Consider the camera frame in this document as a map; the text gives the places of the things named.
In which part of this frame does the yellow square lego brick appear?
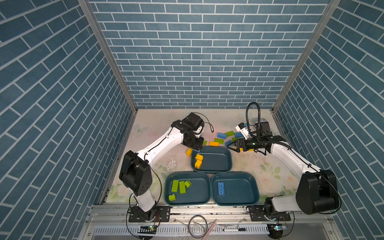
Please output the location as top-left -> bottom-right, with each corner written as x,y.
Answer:
195,160 -> 203,169

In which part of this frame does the small green lego brick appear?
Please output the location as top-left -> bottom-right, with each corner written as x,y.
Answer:
185,181 -> 192,188

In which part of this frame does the blue upturned lego brick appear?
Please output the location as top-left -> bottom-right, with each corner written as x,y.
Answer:
218,182 -> 225,196

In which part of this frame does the green lego plate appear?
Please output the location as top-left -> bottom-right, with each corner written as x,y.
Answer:
171,180 -> 179,193
225,131 -> 235,137

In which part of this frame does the small yellow lego brick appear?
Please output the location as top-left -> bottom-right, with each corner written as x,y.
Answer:
186,149 -> 193,157

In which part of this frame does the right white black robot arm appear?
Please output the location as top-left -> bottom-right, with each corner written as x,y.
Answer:
227,122 -> 342,215

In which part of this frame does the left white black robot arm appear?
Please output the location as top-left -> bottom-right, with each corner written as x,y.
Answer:
119,113 -> 205,215

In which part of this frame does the blue lego brick far right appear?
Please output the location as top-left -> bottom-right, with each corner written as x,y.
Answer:
235,132 -> 244,138

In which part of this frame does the top teal plastic bin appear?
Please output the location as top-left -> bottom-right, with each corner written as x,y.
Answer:
191,146 -> 233,174

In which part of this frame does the bottom right teal bin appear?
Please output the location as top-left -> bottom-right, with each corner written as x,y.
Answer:
211,172 -> 260,207

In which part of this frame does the bottom left teal bin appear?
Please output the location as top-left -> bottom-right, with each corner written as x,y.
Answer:
164,172 -> 211,206

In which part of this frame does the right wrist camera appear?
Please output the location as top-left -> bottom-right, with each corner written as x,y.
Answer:
235,123 -> 250,140

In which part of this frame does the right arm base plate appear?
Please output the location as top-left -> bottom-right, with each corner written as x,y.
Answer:
246,205 -> 291,222

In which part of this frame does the coiled grey cable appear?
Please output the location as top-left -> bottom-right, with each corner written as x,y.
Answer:
188,214 -> 209,239

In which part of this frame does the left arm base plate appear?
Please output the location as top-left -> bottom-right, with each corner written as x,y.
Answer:
127,206 -> 171,223

